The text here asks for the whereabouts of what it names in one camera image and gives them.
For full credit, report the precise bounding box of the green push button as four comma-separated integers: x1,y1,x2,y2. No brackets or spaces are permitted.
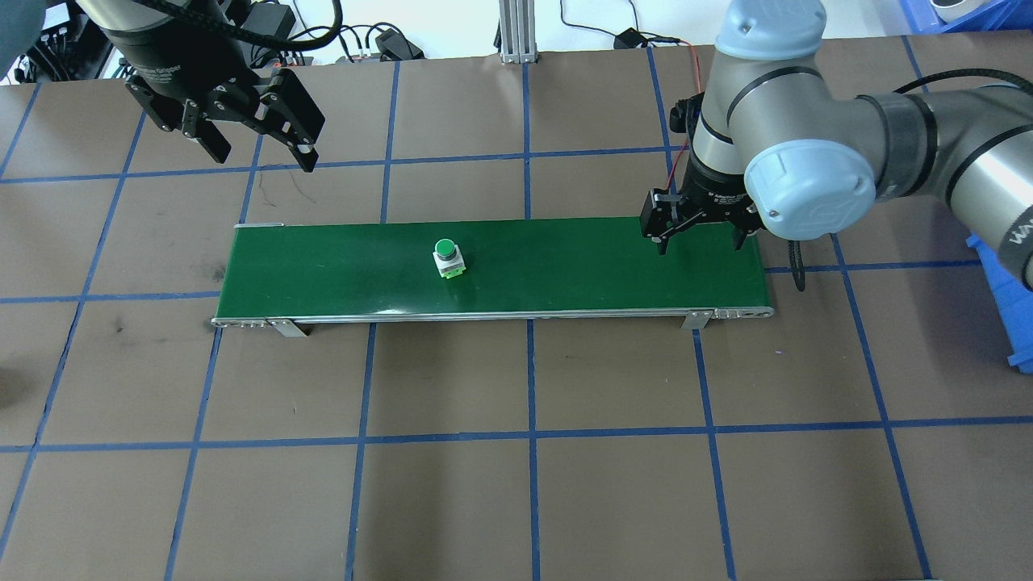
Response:
431,237,468,281

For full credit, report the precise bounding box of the grey power strip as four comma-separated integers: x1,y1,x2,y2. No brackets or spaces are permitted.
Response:
270,47,374,67

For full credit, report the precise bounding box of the black power brick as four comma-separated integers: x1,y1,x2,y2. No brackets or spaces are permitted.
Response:
242,3,299,51

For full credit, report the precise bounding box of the green conveyor belt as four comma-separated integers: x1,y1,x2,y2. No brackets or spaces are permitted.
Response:
211,216,776,338

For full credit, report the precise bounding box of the blue plastic bin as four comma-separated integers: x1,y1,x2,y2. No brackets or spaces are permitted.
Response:
965,232,1033,370
898,0,1033,35

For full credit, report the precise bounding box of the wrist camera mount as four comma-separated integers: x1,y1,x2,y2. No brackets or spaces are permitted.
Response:
667,91,708,140

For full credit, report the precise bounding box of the red wire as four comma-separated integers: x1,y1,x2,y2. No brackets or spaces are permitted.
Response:
663,36,703,194

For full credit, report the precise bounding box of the aluminium profile post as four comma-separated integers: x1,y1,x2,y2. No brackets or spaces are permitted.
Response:
496,0,539,65

